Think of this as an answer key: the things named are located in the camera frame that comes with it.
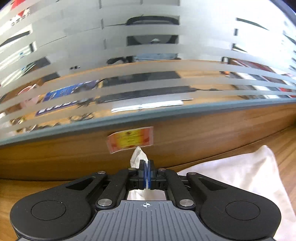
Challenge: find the orange and yellow sticker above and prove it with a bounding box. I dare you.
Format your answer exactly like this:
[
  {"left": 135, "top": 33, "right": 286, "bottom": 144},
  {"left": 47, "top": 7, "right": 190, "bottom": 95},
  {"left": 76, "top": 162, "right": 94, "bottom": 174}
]
[{"left": 107, "top": 126, "right": 154, "bottom": 154}]

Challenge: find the black office chair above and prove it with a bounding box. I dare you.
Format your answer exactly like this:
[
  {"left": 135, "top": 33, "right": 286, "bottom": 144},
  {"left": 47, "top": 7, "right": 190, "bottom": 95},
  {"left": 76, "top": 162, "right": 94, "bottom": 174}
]
[{"left": 126, "top": 15, "right": 180, "bottom": 44}]

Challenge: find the cream satin shirt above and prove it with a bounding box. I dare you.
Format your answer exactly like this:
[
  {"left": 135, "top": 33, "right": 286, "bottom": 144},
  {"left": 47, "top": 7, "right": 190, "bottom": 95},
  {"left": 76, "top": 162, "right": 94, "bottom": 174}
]
[{"left": 127, "top": 145, "right": 292, "bottom": 241}]

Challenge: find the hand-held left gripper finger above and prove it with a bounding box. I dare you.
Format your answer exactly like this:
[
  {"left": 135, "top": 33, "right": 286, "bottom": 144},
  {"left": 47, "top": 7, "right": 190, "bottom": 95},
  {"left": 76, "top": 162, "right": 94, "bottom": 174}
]
[
  {"left": 148, "top": 160, "right": 228, "bottom": 210},
  {"left": 66, "top": 159, "right": 148, "bottom": 209}
]

